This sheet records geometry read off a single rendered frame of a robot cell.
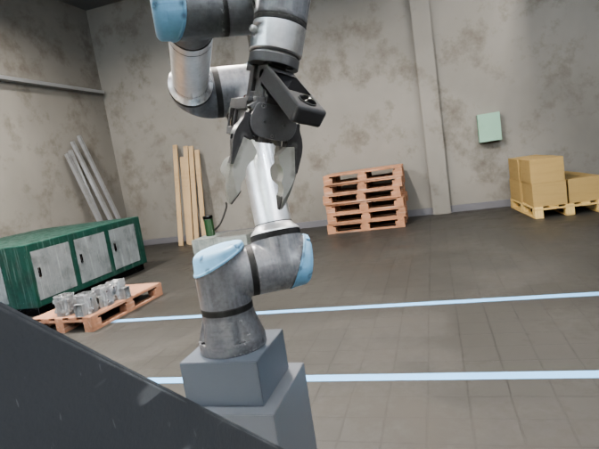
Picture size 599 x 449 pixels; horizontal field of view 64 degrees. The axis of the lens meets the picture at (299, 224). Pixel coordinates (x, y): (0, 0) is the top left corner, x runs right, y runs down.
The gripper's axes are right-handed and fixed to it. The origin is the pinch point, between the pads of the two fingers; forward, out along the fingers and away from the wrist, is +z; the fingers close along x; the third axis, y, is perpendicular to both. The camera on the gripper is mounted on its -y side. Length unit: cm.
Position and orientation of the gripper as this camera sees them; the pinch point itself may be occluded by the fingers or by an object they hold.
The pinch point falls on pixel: (258, 200)
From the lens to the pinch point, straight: 67.6
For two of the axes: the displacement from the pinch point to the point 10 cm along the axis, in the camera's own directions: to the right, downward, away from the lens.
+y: -5.2, -1.8, 8.4
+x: -8.4, -0.8, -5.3
